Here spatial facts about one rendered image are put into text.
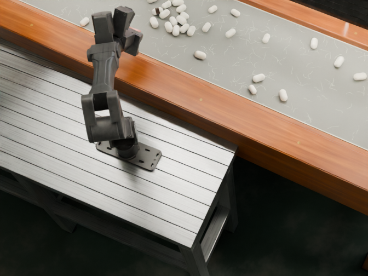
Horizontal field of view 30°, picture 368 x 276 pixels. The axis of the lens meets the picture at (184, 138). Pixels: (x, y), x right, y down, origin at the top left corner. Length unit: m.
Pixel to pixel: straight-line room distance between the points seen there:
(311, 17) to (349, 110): 0.32
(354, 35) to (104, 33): 0.75
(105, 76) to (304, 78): 0.64
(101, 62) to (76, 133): 0.40
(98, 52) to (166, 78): 0.30
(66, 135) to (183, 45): 0.46
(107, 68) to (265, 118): 0.50
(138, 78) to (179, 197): 0.38
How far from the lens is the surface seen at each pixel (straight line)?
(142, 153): 2.07
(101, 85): 1.73
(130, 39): 1.99
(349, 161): 1.95
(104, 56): 1.83
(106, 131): 1.70
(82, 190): 2.08
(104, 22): 1.91
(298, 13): 2.17
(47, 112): 2.21
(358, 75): 2.08
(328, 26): 2.15
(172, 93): 2.05
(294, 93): 2.06
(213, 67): 2.10
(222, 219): 2.35
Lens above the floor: 2.56
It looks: 65 degrees down
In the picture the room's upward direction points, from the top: 14 degrees counter-clockwise
